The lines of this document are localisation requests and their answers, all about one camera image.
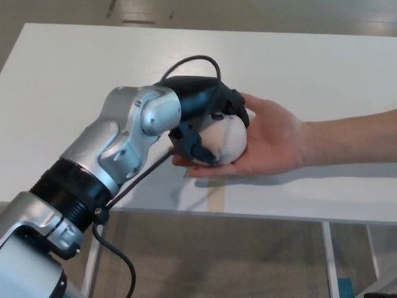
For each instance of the blue floor tape piece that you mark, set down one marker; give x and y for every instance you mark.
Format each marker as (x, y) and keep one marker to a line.
(345, 288)

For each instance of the white table leg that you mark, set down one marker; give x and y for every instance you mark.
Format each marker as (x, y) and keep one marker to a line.
(329, 264)
(373, 254)
(90, 267)

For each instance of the white round plush toy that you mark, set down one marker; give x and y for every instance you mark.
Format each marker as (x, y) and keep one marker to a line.
(229, 139)

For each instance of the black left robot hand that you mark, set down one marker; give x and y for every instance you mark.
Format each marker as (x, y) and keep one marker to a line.
(198, 93)

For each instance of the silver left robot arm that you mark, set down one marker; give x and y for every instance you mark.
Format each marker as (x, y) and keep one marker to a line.
(124, 130)

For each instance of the person's bare forearm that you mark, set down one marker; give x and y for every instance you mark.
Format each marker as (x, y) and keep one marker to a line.
(350, 136)

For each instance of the person's bare hand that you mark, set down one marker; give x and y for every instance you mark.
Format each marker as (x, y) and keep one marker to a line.
(273, 136)

